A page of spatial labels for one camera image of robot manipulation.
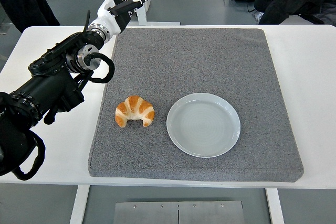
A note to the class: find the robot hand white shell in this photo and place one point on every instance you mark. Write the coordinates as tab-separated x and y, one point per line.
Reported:
107	20

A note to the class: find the croissant bread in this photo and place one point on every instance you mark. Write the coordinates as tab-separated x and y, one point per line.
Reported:
135	106

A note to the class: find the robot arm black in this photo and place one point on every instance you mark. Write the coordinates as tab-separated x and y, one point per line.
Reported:
47	90

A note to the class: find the pale grey round plate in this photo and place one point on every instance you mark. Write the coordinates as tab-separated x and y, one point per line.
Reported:
203	127

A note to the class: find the grey metal plate with screws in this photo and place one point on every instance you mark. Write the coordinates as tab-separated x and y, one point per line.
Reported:
147	213

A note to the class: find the grey fabric mat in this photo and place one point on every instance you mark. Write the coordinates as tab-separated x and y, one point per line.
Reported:
183	64

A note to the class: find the white table leg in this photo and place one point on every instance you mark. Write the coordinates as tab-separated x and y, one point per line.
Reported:
275	207
78	205

